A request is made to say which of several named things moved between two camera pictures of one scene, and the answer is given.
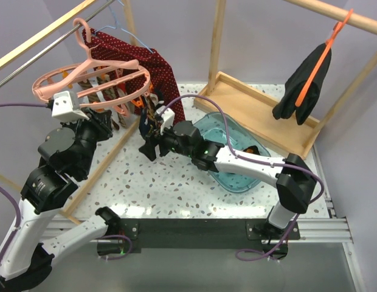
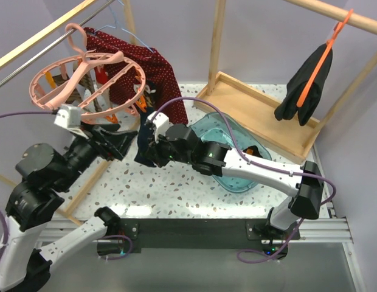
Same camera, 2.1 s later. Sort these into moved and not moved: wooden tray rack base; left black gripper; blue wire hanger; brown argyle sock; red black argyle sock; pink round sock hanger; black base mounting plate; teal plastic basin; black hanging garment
Moved: brown argyle sock; pink round sock hanger; left black gripper
Not moved: red black argyle sock; wooden tray rack base; black hanging garment; teal plastic basin; black base mounting plate; blue wire hanger
